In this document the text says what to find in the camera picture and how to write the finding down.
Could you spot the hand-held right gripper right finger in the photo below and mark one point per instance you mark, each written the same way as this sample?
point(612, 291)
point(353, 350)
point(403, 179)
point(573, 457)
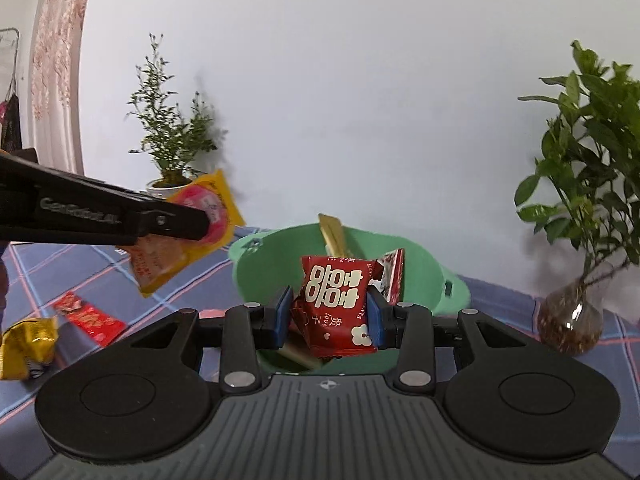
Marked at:
point(376, 321)

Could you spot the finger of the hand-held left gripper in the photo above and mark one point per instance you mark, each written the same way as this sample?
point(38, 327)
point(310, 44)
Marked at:
point(175, 222)

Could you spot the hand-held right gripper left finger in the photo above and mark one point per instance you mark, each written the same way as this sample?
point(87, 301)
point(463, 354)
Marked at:
point(283, 317)

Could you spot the red snack packet white print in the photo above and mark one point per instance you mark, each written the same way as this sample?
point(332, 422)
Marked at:
point(335, 300)

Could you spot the yellow and pink snack packet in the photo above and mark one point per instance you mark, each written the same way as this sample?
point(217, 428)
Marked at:
point(150, 262)

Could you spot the green plastic bowl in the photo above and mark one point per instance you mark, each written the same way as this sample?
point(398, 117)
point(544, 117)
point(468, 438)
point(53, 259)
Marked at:
point(425, 280)

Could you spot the beige snack packet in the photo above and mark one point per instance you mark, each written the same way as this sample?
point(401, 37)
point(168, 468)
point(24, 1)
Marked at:
point(300, 356)

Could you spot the red and white snack packet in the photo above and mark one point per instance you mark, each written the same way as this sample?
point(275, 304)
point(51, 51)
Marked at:
point(392, 275)

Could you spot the potted plant in white pot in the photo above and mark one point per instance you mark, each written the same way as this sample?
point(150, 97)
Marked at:
point(167, 135)

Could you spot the long gold snack packet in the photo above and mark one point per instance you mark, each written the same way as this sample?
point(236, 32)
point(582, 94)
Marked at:
point(334, 237)

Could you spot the dark hanging garment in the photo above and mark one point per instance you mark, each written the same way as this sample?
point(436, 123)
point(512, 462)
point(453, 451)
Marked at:
point(9, 120)

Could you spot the flat red snack packet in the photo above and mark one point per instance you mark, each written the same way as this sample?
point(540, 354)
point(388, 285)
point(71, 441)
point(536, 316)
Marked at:
point(90, 319)

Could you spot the blue plaid tablecloth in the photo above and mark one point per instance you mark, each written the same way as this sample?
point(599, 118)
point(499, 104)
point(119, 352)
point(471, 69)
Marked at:
point(500, 320)

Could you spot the pink floral curtain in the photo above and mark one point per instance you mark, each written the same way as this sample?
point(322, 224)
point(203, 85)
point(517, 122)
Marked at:
point(55, 60)

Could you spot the crumpled gold snack packet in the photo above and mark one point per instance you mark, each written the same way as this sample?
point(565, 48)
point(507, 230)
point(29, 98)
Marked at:
point(25, 350)

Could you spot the metal clothes rack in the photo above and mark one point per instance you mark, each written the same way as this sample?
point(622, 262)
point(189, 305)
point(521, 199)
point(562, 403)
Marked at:
point(10, 60)

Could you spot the leafy plant in glass vase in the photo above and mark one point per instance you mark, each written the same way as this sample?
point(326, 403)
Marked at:
point(585, 185)

